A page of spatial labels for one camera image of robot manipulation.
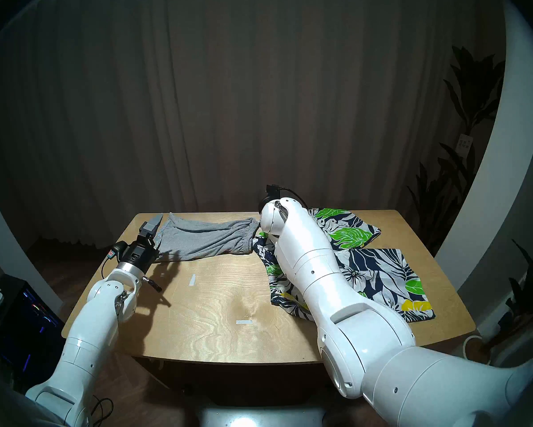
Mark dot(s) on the dark plant in pot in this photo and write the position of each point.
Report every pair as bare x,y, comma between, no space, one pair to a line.
531,292

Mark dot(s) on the grey shorts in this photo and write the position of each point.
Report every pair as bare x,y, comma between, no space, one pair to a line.
204,241

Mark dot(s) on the white robot torso base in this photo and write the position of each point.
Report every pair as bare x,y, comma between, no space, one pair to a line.
257,417

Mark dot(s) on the floral print shorts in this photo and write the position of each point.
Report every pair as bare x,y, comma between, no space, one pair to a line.
382,270

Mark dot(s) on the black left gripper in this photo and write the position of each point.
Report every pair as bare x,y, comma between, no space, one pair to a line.
135,255

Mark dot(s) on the white paper plant tag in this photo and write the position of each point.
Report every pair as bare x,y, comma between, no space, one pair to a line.
464,145

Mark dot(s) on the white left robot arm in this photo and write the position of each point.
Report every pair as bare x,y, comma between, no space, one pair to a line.
88,332

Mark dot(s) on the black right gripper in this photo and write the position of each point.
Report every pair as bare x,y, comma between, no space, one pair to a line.
265,206

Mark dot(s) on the tall dark leafy plant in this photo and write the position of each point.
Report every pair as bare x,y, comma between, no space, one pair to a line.
471,92

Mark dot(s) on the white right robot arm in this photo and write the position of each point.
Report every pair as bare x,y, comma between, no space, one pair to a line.
329,288

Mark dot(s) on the white cylindrical plant pot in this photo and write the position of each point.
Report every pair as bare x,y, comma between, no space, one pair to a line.
467,344

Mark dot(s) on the black computer tower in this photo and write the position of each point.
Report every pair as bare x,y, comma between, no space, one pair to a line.
26,324

